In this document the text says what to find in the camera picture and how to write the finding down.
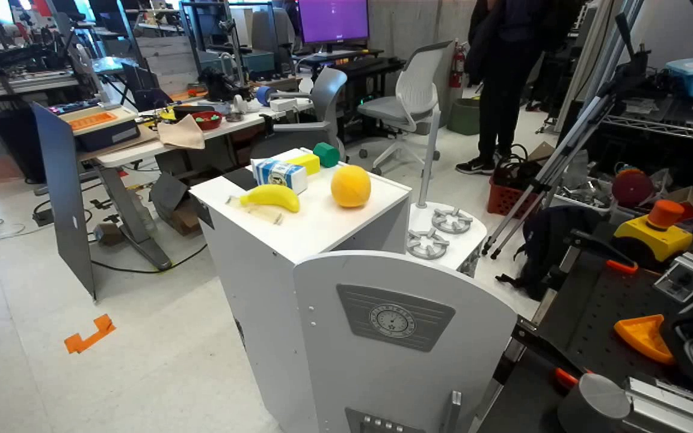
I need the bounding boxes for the white work desk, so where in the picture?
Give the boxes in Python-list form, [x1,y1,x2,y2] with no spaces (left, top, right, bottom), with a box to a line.
[90,113,271,271]

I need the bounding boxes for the purple computer monitor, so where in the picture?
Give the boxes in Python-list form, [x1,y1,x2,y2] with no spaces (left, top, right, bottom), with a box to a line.
[298,0,370,46]

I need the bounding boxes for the dark grey standing panel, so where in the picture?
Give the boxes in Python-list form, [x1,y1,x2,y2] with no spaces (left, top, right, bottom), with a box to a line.
[31,102,96,295]

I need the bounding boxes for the red crate on floor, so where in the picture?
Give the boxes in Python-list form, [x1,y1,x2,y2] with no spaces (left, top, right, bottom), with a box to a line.
[487,161,540,214]

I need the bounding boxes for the orange triangular plastic piece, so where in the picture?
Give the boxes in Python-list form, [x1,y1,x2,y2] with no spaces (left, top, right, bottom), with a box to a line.
[614,312,675,366]

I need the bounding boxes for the white toy kitchen cabinet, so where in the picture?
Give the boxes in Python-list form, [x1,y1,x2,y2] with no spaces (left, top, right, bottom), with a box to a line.
[190,173,518,433]

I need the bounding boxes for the yellow toy block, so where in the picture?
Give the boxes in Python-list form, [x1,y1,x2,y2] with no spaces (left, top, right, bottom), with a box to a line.
[291,152,320,174]

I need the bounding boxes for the white grey office chair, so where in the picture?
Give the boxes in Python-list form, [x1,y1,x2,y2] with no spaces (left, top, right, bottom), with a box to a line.
[358,41,452,173]

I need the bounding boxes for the beige cloth on desk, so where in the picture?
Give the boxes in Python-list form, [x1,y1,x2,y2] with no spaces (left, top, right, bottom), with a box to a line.
[156,115,205,148]

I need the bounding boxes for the green toy cube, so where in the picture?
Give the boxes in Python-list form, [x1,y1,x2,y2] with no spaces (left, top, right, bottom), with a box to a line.
[314,141,340,168]

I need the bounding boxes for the aluminium tripod legs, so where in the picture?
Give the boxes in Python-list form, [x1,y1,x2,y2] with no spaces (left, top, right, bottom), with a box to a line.
[481,0,648,260]

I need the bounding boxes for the grey toy stove burner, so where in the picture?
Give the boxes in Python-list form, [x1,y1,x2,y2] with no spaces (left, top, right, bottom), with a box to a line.
[430,208,472,235]

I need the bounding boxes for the orange toy fruit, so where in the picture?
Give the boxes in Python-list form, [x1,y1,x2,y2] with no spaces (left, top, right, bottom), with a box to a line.
[329,162,370,208]

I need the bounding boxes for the dark red ball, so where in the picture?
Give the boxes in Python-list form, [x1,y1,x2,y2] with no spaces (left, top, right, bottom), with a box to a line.
[611,166,654,207]

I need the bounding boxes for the white blue milk carton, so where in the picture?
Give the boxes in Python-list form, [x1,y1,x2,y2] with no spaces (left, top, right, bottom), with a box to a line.
[253,158,308,192]

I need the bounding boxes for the person in dark clothes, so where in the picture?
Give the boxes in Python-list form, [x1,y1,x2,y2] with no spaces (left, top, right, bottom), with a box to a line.
[457,0,578,173]

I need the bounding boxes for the yellow emergency stop button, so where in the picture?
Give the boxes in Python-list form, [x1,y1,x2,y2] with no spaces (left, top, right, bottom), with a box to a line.
[614,198,693,261]

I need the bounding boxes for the grey round cap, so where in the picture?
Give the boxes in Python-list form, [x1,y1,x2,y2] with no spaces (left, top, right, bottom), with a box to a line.
[555,373,631,433]

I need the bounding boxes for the yellow toy banana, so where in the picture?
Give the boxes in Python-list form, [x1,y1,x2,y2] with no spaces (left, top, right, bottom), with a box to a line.
[241,182,302,214]

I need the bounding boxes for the orange black box on desk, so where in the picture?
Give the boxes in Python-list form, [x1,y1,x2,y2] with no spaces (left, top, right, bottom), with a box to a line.
[60,108,140,152]

